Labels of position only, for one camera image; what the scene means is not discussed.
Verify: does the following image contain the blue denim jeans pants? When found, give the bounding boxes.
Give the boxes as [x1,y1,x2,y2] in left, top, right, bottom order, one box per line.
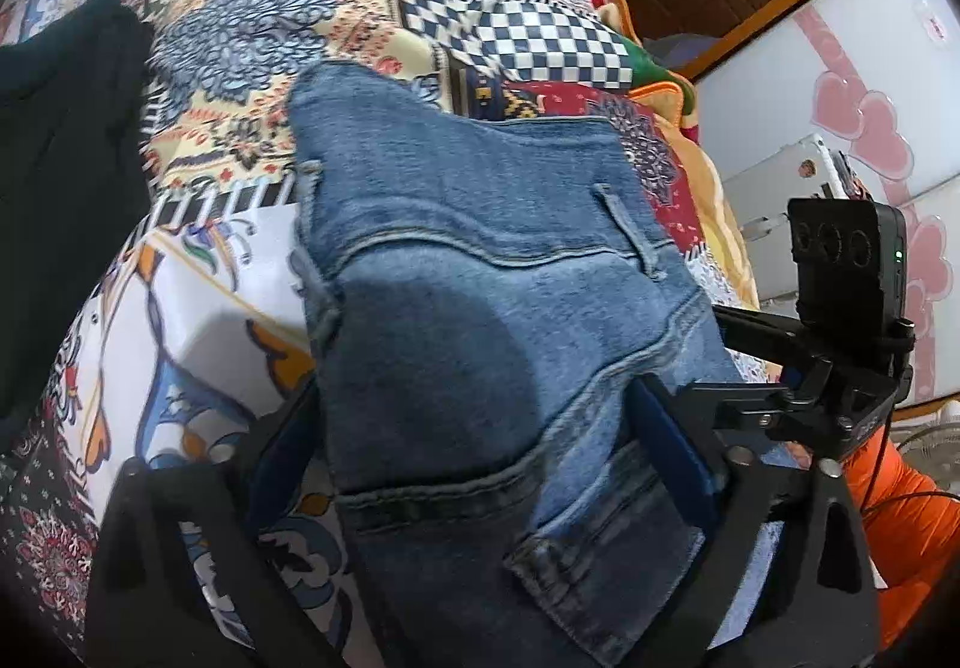
[287,60,781,668]

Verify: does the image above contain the thin black cable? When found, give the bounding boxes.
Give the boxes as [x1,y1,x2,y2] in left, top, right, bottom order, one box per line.
[859,398,960,526]

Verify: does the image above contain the black folded pants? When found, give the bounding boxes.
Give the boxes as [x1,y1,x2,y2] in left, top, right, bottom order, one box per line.
[0,0,158,425]

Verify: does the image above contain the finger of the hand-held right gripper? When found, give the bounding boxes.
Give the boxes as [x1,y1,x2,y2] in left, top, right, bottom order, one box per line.
[675,384,797,433]
[711,305,824,373]

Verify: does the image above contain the white cabinet with pink hearts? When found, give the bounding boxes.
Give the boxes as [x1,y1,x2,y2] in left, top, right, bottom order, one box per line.
[694,0,960,406]

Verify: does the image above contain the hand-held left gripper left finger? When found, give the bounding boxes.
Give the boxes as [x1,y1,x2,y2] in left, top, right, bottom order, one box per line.
[86,375,353,668]

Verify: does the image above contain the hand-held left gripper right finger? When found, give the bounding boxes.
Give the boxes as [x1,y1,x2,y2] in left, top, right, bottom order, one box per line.
[628,374,880,668]

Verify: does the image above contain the person's right forearm orange sleeve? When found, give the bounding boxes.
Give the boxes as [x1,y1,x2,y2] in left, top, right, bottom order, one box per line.
[840,439,960,648]

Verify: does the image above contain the white fan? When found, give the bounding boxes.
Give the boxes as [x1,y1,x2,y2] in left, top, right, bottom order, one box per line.
[896,402,960,489]

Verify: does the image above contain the white box appliance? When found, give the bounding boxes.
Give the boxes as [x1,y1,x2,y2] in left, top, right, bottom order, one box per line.
[724,134,850,309]

